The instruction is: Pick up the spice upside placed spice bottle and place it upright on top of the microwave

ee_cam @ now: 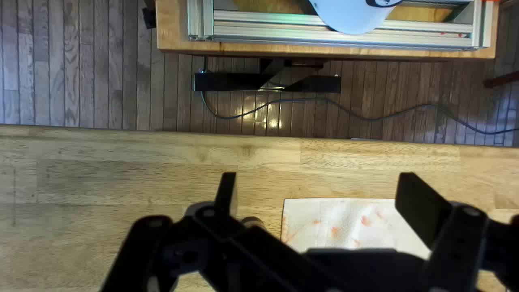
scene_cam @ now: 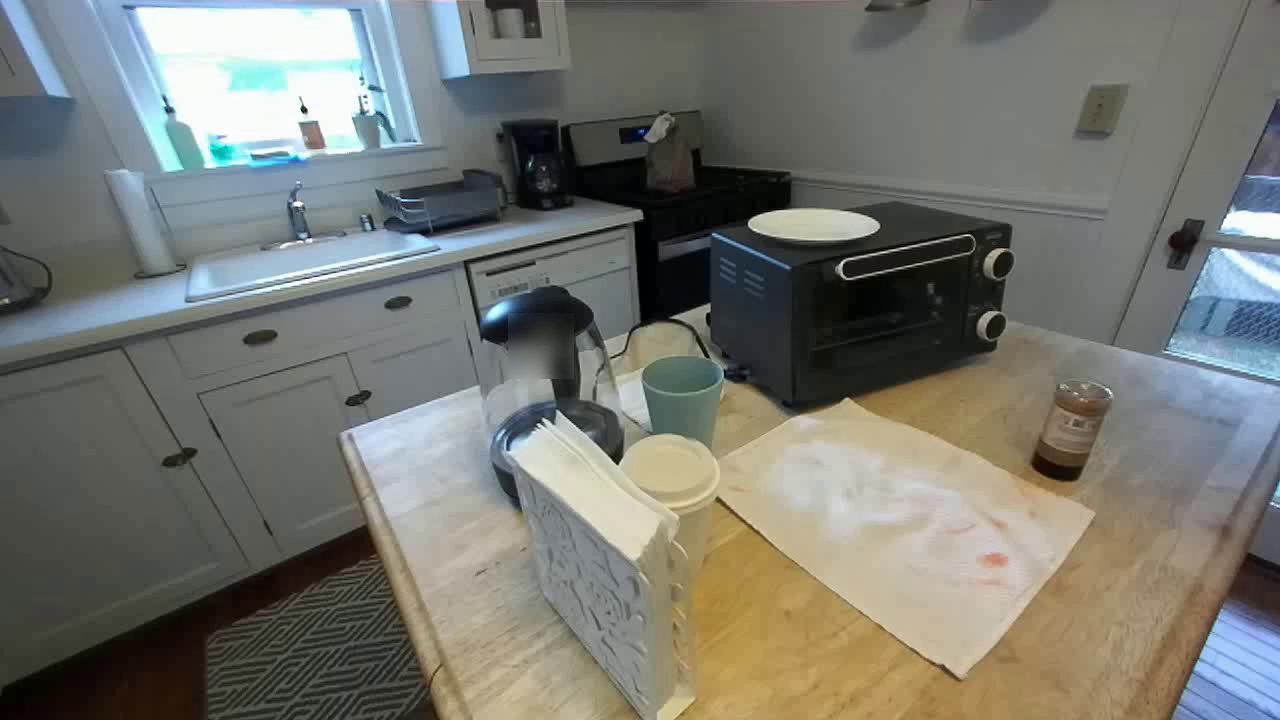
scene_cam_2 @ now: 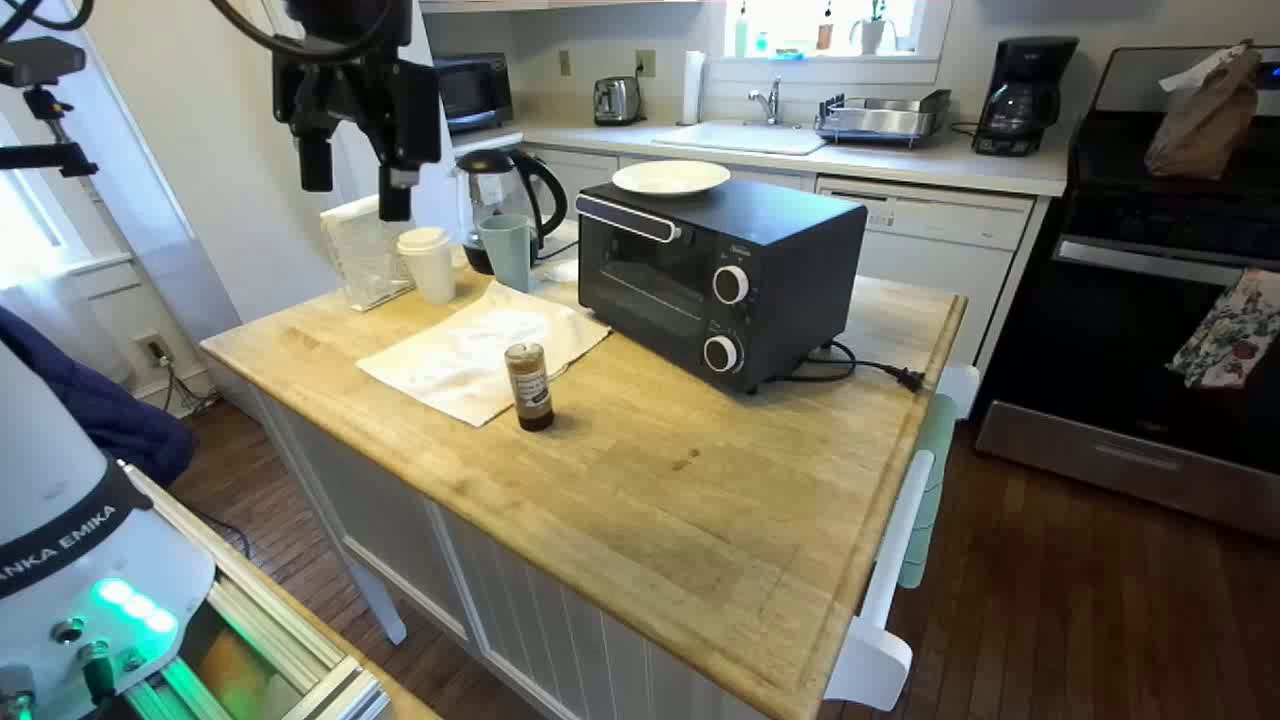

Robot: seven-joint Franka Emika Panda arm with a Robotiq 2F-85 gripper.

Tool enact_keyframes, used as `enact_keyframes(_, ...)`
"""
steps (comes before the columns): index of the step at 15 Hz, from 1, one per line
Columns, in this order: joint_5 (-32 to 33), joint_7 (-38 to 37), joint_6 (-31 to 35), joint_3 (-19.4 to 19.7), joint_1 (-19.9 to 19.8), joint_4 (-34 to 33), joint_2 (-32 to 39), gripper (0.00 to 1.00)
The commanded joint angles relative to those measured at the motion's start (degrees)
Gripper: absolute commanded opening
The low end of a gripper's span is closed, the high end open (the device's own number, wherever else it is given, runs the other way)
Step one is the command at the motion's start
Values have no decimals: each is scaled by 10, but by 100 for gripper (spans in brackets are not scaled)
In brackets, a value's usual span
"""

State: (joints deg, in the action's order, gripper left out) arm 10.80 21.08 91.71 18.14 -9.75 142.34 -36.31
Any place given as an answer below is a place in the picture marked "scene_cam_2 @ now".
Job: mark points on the white floor wall outlet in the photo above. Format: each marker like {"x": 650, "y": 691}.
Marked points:
{"x": 153, "y": 351}

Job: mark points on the black coffee maker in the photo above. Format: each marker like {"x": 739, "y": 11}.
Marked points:
{"x": 1022, "y": 95}

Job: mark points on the teal cup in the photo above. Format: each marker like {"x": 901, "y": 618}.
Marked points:
{"x": 505, "y": 252}

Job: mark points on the black camera on tripod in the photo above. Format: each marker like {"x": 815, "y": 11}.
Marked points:
{"x": 43, "y": 64}

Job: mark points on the grey dish rack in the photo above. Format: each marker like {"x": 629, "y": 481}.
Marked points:
{"x": 882, "y": 122}

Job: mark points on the black glass electric kettle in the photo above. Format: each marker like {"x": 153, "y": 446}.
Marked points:
{"x": 503, "y": 187}

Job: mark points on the white wooden kitchen island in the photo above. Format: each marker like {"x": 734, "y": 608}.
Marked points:
{"x": 532, "y": 625}

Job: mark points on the black toaster oven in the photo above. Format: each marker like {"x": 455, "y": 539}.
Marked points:
{"x": 744, "y": 274}

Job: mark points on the brown spice bottle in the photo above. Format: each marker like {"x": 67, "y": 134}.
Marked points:
{"x": 528, "y": 385}

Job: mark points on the chrome sink faucet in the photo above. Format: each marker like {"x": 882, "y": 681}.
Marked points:
{"x": 771, "y": 100}

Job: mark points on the white paper towel roll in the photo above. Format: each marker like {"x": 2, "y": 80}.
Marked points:
{"x": 690, "y": 84}

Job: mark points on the brown paper bag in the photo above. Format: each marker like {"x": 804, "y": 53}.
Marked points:
{"x": 1206, "y": 122}

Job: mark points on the blue fabric cover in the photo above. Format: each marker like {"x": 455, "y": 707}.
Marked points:
{"x": 95, "y": 401}

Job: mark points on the black kitchen stove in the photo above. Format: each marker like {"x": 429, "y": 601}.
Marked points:
{"x": 1123, "y": 332}

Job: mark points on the green soap bottle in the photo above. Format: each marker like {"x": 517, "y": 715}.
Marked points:
{"x": 743, "y": 34}

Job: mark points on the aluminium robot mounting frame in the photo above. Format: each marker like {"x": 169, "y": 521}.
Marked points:
{"x": 266, "y": 653}

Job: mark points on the teal hanging towel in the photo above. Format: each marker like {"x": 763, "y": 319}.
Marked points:
{"x": 929, "y": 492}

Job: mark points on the white dishwasher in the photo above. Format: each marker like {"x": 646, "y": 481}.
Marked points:
{"x": 932, "y": 243}

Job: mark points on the white cloth placemat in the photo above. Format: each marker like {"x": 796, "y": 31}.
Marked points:
{"x": 464, "y": 355}

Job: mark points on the white ceramic plate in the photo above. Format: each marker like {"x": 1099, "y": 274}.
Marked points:
{"x": 668, "y": 176}

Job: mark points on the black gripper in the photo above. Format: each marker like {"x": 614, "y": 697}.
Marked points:
{"x": 351, "y": 95}

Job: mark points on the white kitchen sink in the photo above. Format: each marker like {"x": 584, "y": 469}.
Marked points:
{"x": 744, "y": 139}

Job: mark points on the floral dish towel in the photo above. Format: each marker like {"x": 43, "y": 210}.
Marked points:
{"x": 1233, "y": 332}

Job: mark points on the silver toaster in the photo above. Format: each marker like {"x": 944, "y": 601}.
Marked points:
{"x": 618, "y": 100}

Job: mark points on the small brown bottle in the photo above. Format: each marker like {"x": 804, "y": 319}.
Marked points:
{"x": 826, "y": 31}

